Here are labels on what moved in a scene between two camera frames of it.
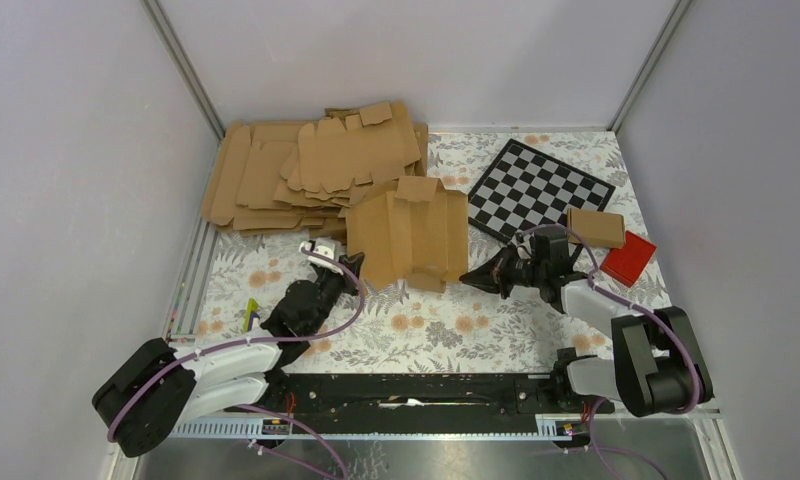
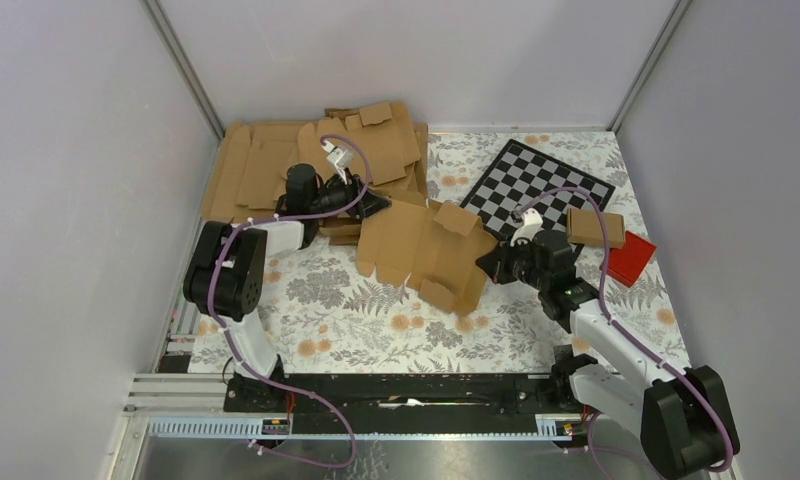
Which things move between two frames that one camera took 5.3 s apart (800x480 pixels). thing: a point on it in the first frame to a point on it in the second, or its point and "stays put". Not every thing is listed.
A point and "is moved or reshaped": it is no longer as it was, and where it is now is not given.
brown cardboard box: (417, 234) is moved or reshaped
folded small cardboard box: (599, 229) stays put
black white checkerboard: (524, 187) stays put
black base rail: (426, 402) stays put
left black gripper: (346, 279) to (371, 203)
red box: (627, 263) stays put
